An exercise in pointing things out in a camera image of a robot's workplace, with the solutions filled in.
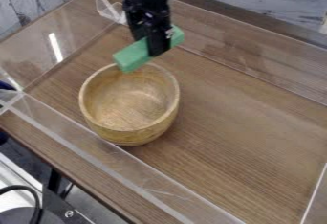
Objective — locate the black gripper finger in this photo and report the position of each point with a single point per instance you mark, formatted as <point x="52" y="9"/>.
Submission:
<point x="136" y="20"/>
<point x="158" y="37"/>

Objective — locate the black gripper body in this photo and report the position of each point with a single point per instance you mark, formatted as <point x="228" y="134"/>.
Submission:
<point x="148" y="3"/>

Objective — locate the green rectangular block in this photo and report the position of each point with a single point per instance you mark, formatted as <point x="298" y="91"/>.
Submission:
<point x="134" y="56"/>

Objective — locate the brown wooden bowl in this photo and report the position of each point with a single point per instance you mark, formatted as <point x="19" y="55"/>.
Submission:
<point x="130" y="107"/>

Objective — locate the black table leg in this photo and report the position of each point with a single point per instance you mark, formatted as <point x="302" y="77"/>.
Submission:
<point x="54" y="181"/>

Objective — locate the clear acrylic corner bracket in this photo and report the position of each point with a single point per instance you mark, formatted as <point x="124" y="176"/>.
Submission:
<point x="112" y="11"/>

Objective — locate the clear acrylic tray wall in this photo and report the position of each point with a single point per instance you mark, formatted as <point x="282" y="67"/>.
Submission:
<point x="128" y="185"/>

